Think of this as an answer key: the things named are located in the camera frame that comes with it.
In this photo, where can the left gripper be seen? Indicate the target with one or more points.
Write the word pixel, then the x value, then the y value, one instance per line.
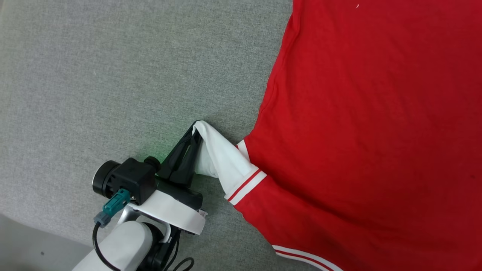
pixel 171 210

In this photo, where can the red and white garment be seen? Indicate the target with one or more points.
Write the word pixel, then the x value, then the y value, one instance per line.
pixel 357 131

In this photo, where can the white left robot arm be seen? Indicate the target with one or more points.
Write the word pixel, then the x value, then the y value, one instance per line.
pixel 124 244

